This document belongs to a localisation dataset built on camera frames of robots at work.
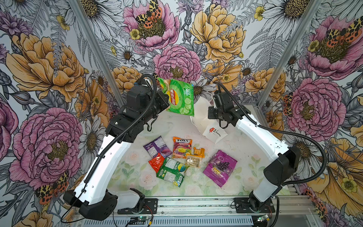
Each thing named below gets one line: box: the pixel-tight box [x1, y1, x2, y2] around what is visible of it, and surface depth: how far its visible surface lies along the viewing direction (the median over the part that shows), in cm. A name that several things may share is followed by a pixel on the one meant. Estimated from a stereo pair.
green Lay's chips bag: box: [157, 77, 195, 117], surface depth 69 cm
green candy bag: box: [156, 157, 191, 188], surface depth 86 cm
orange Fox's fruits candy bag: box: [172, 136, 193, 159], surface depth 95 cm
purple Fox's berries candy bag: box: [142, 135, 173, 159], surface depth 95 cm
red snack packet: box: [148, 152, 165, 174], surface depth 87 cm
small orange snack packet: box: [193, 147, 206, 158], surface depth 95 cm
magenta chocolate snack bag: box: [202, 149, 238, 188], surface depth 83 cm
